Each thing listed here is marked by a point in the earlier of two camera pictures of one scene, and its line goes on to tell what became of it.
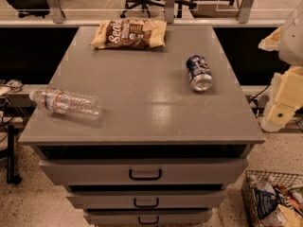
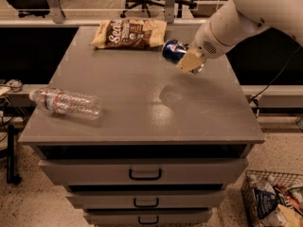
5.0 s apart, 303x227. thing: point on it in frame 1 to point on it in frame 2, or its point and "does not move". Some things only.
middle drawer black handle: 148,205 does not move
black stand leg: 11,178 does not move
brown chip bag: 129,34 does not move
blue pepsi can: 199,72 to 172,50
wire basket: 252,178 does not move
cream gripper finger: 286,98 to 216,38
